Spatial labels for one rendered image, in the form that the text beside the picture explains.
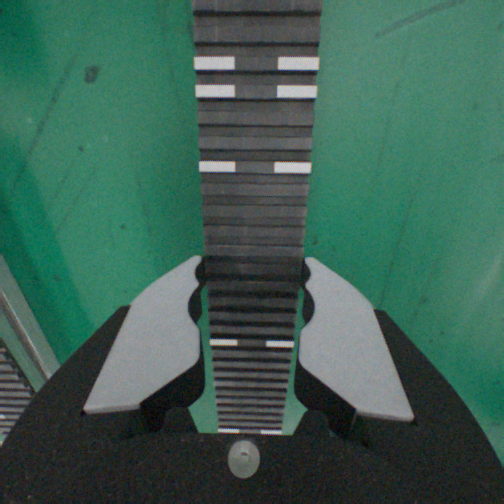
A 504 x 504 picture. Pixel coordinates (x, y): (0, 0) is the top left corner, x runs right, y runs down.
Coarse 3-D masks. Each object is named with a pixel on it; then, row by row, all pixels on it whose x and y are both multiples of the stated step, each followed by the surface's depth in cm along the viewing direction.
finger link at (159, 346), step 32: (160, 288) 10; (192, 288) 10; (128, 320) 8; (160, 320) 8; (192, 320) 8; (128, 352) 7; (160, 352) 7; (192, 352) 7; (96, 384) 6; (128, 384) 6; (160, 384) 6; (192, 384) 7; (160, 416) 7
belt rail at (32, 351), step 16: (0, 256) 17; (0, 272) 17; (0, 288) 17; (16, 288) 18; (0, 304) 17; (16, 304) 18; (0, 320) 17; (16, 320) 18; (32, 320) 19; (16, 336) 18; (32, 336) 19; (16, 352) 18; (32, 352) 20; (48, 352) 20; (32, 368) 19; (48, 368) 21; (32, 384) 19
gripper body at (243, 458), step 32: (320, 416) 6; (128, 448) 5; (160, 448) 5; (192, 448) 5; (224, 448) 5; (256, 448) 5; (288, 448) 5; (320, 448) 5; (352, 448) 5; (64, 480) 4; (96, 480) 4; (128, 480) 4; (160, 480) 4; (192, 480) 4; (224, 480) 4; (256, 480) 4; (288, 480) 4; (320, 480) 4; (352, 480) 4; (384, 480) 4; (416, 480) 4
